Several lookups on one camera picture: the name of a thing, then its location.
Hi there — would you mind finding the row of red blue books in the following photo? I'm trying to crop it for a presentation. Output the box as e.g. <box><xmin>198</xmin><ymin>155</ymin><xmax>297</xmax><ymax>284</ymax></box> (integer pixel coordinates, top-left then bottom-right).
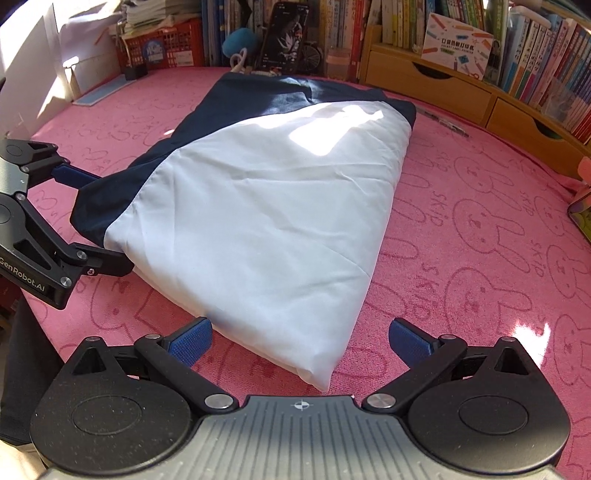
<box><xmin>499</xmin><ymin>4</ymin><xmax>591</xmax><ymax>139</ymax></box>

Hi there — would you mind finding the row of green yellow books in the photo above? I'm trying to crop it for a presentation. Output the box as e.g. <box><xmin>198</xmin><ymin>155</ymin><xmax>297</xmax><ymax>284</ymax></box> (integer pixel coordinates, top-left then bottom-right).
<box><xmin>381</xmin><ymin>0</ymin><xmax>509</xmax><ymax>52</ymax></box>

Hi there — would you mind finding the white paper bag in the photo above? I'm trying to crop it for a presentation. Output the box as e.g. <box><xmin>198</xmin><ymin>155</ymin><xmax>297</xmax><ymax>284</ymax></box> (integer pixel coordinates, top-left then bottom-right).
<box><xmin>0</xmin><ymin>9</ymin><xmax>124</xmax><ymax>137</ymax></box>

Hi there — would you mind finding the black miniature bicycle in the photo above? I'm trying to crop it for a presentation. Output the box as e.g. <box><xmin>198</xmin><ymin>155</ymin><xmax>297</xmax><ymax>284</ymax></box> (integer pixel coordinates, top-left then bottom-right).
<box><xmin>300</xmin><ymin>41</ymin><xmax>323</xmax><ymax>71</ymax></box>

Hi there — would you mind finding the red plastic crate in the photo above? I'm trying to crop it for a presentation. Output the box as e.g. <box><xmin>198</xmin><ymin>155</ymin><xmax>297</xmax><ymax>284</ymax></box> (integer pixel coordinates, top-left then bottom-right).
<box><xmin>121</xmin><ymin>19</ymin><xmax>206</xmax><ymax>70</ymax></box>

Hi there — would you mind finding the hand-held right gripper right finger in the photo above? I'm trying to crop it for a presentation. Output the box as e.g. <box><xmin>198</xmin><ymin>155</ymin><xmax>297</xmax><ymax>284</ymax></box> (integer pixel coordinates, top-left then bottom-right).
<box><xmin>361</xmin><ymin>318</ymin><xmax>543</xmax><ymax>414</ymax></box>

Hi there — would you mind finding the blue plush ball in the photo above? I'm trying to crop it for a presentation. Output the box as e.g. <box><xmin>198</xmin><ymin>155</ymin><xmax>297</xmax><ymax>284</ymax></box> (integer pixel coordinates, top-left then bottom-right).
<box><xmin>222</xmin><ymin>27</ymin><xmax>259</xmax><ymax>56</ymax></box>

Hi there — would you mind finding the pink rabbit print mat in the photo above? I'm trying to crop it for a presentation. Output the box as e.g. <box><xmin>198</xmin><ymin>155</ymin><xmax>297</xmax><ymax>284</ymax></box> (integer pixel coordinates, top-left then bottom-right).
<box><xmin>18</xmin><ymin>65</ymin><xmax>591</xmax><ymax>480</ymax></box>

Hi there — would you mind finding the clear plastic box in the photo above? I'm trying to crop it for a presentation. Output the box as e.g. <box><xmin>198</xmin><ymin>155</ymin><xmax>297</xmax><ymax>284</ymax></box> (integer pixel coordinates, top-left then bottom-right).
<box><xmin>540</xmin><ymin>76</ymin><xmax>591</xmax><ymax>123</ymax></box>

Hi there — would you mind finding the black smartphone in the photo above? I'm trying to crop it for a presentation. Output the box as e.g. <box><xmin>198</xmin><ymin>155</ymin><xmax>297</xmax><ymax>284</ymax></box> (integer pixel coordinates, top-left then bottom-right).
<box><xmin>257</xmin><ymin>1</ymin><xmax>311</xmax><ymax>73</ymax></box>

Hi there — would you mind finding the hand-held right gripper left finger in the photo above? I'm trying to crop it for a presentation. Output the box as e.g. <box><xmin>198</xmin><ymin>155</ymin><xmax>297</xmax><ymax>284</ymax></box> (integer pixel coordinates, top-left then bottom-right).
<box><xmin>58</xmin><ymin>318</ymin><xmax>241</xmax><ymax>414</ymax></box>

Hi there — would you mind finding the white cord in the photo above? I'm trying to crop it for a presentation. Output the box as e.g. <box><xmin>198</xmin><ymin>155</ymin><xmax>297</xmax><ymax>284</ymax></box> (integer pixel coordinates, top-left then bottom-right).
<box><xmin>228</xmin><ymin>50</ymin><xmax>259</xmax><ymax>75</ymax></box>

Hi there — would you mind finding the navy and white jacket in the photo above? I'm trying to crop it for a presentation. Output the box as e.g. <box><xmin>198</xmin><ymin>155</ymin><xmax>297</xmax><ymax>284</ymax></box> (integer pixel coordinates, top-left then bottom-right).
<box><xmin>70</xmin><ymin>73</ymin><xmax>417</xmax><ymax>393</ymax></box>

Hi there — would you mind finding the stack of papers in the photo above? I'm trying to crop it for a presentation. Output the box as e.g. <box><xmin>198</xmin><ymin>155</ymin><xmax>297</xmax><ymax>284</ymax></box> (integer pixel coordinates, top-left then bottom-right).
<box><xmin>122</xmin><ymin>0</ymin><xmax>204</xmax><ymax>33</ymax></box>

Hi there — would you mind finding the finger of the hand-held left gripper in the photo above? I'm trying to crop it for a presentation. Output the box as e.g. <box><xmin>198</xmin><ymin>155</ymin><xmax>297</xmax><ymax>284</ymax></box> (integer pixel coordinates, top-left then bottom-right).
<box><xmin>74</xmin><ymin>244</ymin><xmax>136</xmax><ymax>278</ymax></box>
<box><xmin>50</xmin><ymin>162</ymin><xmax>101</xmax><ymax>191</ymax></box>

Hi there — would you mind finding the pink triangular miniature house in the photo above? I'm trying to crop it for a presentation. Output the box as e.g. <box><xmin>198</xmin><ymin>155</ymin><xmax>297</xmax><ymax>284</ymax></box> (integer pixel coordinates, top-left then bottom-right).
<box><xmin>568</xmin><ymin>157</ymin><xmax>591</xmax><ymax>245</ymax></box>

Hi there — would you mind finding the white pencil print box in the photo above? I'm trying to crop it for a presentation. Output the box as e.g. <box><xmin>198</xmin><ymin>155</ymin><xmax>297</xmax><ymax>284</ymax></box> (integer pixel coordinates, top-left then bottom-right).
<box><xmin>421</xmin><ymin>13</ymin><xmax>495</xmax><ymax>77</ymax></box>

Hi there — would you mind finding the wooden drawer organiser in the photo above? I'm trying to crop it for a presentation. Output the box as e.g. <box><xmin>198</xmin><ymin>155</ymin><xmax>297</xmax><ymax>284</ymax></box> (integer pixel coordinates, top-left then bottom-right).
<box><xmin>359</xmin><ymin>25</ymin><xmax>591</xmax><ymax>164</ymax></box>

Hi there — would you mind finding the clear pen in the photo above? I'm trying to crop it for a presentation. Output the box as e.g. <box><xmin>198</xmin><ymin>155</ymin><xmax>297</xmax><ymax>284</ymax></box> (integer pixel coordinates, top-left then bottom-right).
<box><xmin>418</xmin><ymin>107</ymin><xmax>469</xmax><ymax>138</ymax></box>

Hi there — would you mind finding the light blue flat pad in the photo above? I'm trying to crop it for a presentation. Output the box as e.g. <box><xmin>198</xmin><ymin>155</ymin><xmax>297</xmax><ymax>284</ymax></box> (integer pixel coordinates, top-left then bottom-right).
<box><xmin>74</xmin><ymin>75</ymin><xmax>130</xmax><ymax>106</ymax></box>

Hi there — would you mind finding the clear plastic cup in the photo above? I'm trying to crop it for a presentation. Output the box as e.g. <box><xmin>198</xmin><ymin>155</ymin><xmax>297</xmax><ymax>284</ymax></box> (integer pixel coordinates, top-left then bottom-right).
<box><xmin>324</xmin><ymin>46</ymin><xmax>360</xmax><ymax>83</ymax></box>

